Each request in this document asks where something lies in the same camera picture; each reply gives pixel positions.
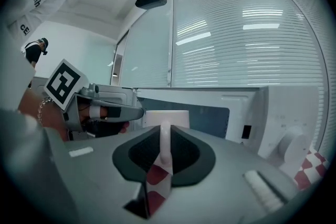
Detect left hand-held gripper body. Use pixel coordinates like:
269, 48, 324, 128
43, 58, 111, 132

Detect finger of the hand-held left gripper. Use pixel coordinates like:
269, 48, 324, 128
101, 105, 144, 122

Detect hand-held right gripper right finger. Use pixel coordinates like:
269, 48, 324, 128
156, 124, 300, 224

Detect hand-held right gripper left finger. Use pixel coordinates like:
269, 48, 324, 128
44, 125, 161, 224

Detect white cup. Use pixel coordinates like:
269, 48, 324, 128
143, 109, 191, 167

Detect white microwave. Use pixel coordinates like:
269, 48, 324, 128
99, 83, 320, 174

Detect person's left forearm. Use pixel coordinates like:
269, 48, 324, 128
17, 88, 69, 141

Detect person's left hand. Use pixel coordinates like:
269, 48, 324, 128
78, 105, 130, 137

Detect frosted glass partition panel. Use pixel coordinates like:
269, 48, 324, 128
119, 0, 173, 88

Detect white window blinds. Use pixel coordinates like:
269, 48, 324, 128
171, 0, 330, 88

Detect silver bead bracelet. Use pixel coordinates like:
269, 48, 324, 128
37, 96, 54, 125

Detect black head-mounted camera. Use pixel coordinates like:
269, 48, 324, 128
134, 0, 168, 10

